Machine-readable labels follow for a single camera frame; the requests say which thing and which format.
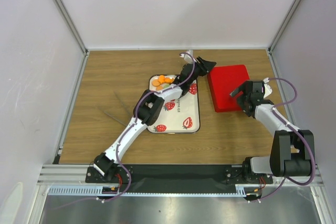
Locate right cable duct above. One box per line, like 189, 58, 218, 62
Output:
235, 184, 277, 198

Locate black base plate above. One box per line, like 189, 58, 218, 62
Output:
86, 164, 274, 194

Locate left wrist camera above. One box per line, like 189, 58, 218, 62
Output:
180, 50, 194, 64

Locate left cable duct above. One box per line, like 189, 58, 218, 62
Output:
48, 184, 120, 197

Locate white strawberry tray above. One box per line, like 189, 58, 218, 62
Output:
147, 81, 201, 134

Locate waffle cookie top left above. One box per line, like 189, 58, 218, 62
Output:
152, 79, 161, 87

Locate red box lid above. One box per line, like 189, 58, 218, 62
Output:
207, 65, 249, 113

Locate cable duct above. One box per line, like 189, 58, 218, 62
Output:
48, 184, 120, 197
235, 184, 277, 198

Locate metal serving tongs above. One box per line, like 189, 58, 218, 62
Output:
96, 90, 131, 126

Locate orange fish cookie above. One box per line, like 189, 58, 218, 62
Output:
164, 77, 175, 84

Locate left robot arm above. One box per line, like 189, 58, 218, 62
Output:
93, 52, 217, 182

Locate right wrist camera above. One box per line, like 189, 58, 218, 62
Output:
263, 77, 272, 99

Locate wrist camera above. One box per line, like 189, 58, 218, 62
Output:
180, 50, 194, 64
263, 77, 272, 99

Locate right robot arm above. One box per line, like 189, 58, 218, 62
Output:
230, 78, 316, 186

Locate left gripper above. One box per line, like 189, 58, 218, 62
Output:
187, 57, 216, 86

